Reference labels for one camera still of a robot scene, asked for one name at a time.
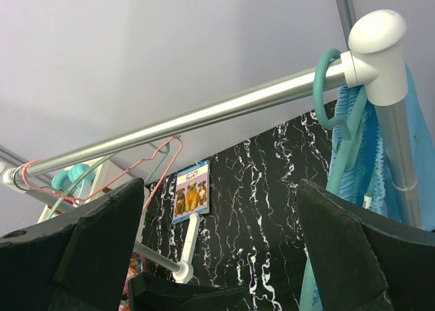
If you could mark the blue knitted garment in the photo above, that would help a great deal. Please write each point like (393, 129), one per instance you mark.
(370, 176)

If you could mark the white storage box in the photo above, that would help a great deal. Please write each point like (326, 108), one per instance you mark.
(79, 191)

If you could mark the pink wire hanger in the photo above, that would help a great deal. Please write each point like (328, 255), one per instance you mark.
(109, 178)

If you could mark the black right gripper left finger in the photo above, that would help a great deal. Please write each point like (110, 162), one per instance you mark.
(77, 260)

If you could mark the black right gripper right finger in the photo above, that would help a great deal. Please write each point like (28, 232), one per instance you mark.
(362, 260)

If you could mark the silver clothes rack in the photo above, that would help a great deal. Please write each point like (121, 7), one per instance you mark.
(374, 61)

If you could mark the mint green hanger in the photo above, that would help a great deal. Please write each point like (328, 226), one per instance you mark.
(157, 162)

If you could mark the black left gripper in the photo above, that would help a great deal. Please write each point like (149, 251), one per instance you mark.
(147, 292)

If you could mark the pink patterned shorts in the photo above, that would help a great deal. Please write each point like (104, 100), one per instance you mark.
(135, 267)

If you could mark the dog picture book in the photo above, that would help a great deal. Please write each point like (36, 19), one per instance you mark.
(192, 192)

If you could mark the teal plastic hanger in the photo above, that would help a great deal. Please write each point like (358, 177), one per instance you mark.
(336, 174)

